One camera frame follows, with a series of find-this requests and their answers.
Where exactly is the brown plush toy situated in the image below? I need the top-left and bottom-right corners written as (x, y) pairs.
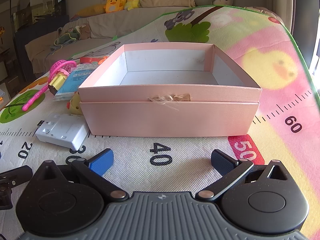
top-left (77, 24), bottom-right (92, 40)

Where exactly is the dark cabinet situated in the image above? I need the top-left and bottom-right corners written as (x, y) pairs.
top-left (12, 15), bottom-right (69, 80)

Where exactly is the long yellow pillow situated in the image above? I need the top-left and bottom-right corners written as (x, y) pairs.
top-left (75, 4), bottom-right (107, 17)

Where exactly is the pink plastic net scoop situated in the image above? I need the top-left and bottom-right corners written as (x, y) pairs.
top-left (22, 59), bottom-right (77, 112)

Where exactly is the printed cartoon play mat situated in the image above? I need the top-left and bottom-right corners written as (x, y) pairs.
top-left (0, 5), bottom-right (320, 233)

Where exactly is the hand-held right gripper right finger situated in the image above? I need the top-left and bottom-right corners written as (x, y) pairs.
top-left (195, 149), bottom-right (289, 202)

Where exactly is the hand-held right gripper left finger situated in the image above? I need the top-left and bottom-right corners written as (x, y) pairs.
top-left (31, 148), bottom-right (127, 202)

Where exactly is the green plush toy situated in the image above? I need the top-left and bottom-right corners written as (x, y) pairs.
top-left (50, 26), bottom-right (80, 52)

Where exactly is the glass fish tank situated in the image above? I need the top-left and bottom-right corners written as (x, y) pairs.
top-left (10, 0), bottom-right (69, 33)

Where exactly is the yellow duck plush backpack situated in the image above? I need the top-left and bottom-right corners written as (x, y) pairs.
top-left (104, 0), bottom-right (125, 14)

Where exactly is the white battery charger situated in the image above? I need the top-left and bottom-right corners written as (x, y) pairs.
top-left (35, 113), bottom-right (90, 151)

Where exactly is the pink cardboard box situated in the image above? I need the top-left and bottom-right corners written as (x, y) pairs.
top-left (78, 43), bottom-right (262, 138)

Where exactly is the yellow toy figure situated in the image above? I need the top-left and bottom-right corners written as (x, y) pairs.
top-left (68, 92), bottom-right (83, 115)

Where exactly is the grey sofa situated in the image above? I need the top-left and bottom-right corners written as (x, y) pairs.
top-left (24, 4), bottom-right (225, 60)

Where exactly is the gold and pink toy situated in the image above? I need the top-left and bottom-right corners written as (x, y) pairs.
top-left (48, 70), bottom-right (69, 96)

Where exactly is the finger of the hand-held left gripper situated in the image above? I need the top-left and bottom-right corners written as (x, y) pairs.
top-left (0, 165), bottom-right (33, 210)

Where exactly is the blue printed packet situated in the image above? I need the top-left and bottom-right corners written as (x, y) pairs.
top-left (53, 63), bottom-right (99, 102)

